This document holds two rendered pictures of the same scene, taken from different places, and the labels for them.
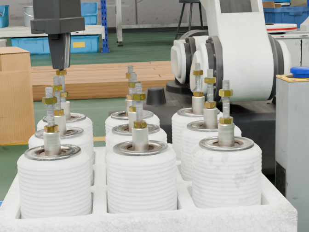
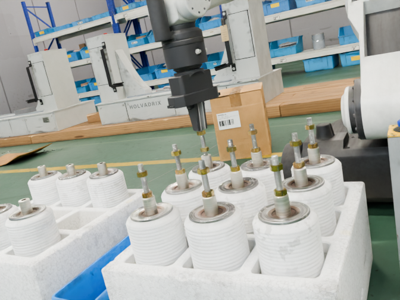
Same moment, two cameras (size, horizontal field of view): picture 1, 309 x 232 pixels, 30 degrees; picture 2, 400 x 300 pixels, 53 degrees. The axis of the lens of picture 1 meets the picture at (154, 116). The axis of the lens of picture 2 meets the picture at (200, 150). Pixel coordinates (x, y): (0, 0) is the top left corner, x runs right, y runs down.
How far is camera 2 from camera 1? 41 cm
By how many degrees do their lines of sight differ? 33
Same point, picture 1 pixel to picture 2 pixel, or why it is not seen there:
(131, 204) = (198, 261)
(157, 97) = (323, 133)
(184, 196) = (253, 255)
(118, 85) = not seen: hidden behind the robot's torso
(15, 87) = (252, 116)
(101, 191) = not seen: hidden behind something
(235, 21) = (378, 62)
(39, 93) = (296, 109)
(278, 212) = (315, 291)
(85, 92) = (332, 106)
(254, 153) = (300, 227)
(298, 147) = not seen: outside the picture
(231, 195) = (278, 265)
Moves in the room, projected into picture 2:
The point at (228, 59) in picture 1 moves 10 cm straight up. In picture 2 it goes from (366, 102) to (361, 56)
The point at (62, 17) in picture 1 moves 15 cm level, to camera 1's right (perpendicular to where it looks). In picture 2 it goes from (188, 93) to (255, 83)
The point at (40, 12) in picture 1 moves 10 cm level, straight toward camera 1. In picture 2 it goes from (173, 90) to (152, 99)
